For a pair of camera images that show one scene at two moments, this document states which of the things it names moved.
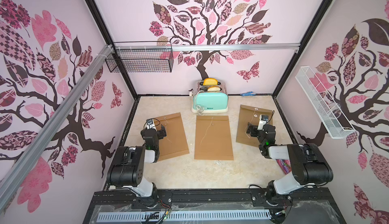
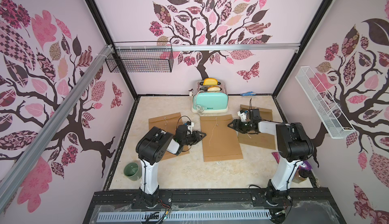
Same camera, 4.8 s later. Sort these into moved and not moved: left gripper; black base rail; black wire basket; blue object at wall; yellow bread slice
Moved: left gripper
Not moved: blue object at wall; black base rail; yellow bread slice; black wire basket
